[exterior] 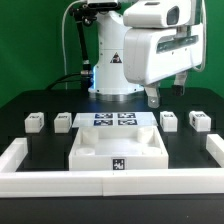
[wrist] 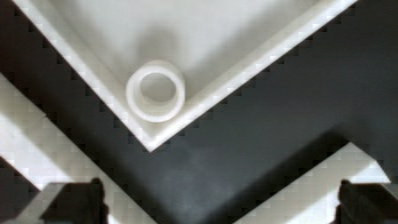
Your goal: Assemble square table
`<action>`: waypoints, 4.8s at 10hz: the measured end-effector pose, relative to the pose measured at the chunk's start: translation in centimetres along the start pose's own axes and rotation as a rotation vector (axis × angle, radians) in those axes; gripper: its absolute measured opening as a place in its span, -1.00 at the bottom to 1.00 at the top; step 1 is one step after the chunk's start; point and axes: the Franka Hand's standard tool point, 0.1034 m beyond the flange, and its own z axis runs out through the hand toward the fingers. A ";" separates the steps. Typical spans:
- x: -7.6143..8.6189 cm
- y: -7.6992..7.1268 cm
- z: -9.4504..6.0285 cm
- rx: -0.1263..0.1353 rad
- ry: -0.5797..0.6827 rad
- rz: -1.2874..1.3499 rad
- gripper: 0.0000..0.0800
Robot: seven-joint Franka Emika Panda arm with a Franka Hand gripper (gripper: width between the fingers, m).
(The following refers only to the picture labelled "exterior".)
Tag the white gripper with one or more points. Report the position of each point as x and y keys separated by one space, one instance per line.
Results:
x=151 y=55

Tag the white square table top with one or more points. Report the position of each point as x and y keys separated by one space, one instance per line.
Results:
x=118 y=148

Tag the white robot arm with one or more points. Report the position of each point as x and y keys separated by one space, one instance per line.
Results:
x=109 y=81

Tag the white sheet with tags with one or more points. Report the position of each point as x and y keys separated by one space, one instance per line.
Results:
x=114 y=119

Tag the white U-shaped obstacle fence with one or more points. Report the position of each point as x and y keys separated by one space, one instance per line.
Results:
x=101 y=183

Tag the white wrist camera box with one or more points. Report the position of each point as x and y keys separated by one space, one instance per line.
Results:
x=158 y=13

